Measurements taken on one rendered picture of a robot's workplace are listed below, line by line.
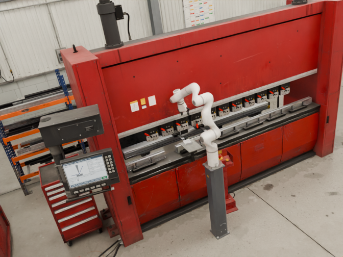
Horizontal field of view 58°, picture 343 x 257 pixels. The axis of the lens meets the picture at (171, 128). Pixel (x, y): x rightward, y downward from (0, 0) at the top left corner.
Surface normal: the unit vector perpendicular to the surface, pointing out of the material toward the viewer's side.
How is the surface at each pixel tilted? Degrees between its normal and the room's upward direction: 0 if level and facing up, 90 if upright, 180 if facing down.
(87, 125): 90
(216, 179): 90
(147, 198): 90
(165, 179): 90
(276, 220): 0
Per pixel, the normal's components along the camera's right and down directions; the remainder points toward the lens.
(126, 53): 0.43, 0.36
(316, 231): -0.14, -0.88
